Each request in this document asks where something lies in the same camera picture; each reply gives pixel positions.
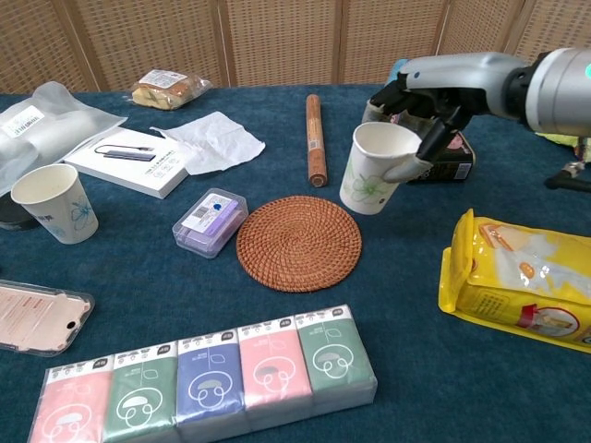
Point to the white USB hub box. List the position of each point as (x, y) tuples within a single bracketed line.
[(138, 168)]

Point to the yellow bread bag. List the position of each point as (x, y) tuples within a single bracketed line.
[(517, 286)]

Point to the black round disc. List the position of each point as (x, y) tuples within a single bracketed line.
[(11, 217)]

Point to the blue plastic wrap roll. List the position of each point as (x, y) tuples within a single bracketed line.
[(394, 74)]

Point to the round woven rattan coaster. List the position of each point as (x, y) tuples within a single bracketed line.
[(299, 244)]

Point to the black luncheon meat tin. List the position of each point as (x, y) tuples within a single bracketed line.
[(454, 164)]

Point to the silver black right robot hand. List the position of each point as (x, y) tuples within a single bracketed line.
[(461, 78)]

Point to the wrapped bread package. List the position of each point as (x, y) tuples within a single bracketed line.
[(168, 90)]

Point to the green snack packet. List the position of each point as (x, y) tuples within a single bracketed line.
[(561, 138)]

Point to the white tissue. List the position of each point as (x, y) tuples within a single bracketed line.
[(217, 140)]

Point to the brown wooden stick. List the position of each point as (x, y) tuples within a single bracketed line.
[(316, 138)]

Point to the clear box with purple item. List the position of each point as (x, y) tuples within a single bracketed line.
[(210, 221)]

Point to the woven folding screen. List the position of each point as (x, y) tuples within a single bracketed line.
[(277, 41)]

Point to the translucent zip bag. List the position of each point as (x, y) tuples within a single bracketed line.
[(51, 129)]

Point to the pink phone case package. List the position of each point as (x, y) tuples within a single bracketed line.
[(37, 318)]

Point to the white paper cup blue flower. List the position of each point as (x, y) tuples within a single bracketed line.
[(55, 207)]

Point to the multicolour tissue packs bundle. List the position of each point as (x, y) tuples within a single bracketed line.
[(208, 383)]

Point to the white paper cup green flower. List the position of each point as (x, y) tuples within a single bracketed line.
[(369, 180)]

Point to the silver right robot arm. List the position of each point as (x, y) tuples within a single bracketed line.
[(558, 90)]

